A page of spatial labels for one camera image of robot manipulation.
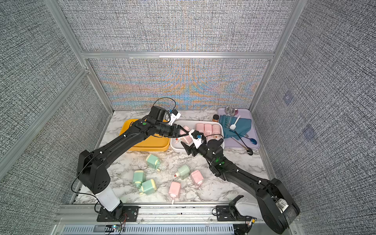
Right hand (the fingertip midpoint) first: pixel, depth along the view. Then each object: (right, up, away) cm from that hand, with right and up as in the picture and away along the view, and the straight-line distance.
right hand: (188, 133), depth 77 cm
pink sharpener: (+5, -24, +2) cm, 25 cm away
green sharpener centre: (-3, -22, +4) cm, 22 cm away
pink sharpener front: (-7, -29, -2) cm, 30 cm away
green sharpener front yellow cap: (-21, -28, -2) cm, 35 cm away
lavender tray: (+47, -2, +30) cm, 56 cm away
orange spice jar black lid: (+20, +10, +26) cm, 34 cm away
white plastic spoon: (+34, +3, +33) cm, 47 cm away
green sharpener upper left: (-21, -17, +8) cm, 28 cm away
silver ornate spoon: (+35, +14, +40) cm, 55 cm away
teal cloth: (+41, +3, +33) cm, 52 cm away
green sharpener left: (-26, -24, +1) cm, 36 cm away
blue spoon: (+44, -7, +23) cm, 50 cm away
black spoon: (+41, -13, +20) cm, 48 cm away
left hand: (0, 0, 0) cm, 1 cm away
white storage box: (+17, 0, +23) cm, 28 cm away
